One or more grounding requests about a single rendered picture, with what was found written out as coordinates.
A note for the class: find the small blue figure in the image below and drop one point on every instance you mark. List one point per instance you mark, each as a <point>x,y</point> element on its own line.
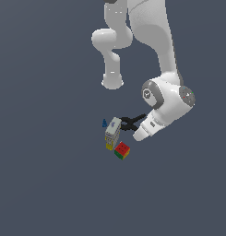
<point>104,123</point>

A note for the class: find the grey and yellow box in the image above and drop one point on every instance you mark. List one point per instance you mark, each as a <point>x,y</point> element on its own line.
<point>112,133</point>

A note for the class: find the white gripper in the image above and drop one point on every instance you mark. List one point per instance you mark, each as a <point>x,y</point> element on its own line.
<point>146,127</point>

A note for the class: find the red green yellow cube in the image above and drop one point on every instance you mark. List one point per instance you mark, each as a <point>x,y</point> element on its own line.
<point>122,150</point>

